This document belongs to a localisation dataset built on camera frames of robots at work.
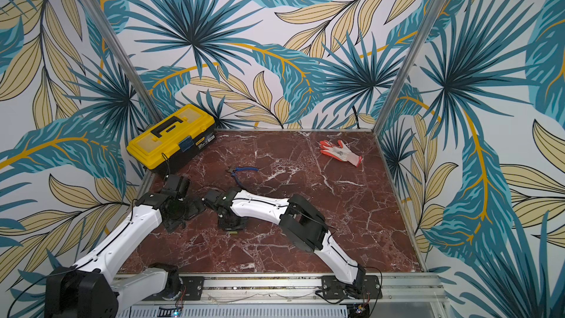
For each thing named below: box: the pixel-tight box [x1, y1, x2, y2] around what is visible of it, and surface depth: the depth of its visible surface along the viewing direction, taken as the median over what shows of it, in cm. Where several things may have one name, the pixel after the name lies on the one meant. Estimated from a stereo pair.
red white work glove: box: [319, 139, 363, 168], surface depth 112 cm
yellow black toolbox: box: [126, 104, 218, 175], surface depth 97 cm
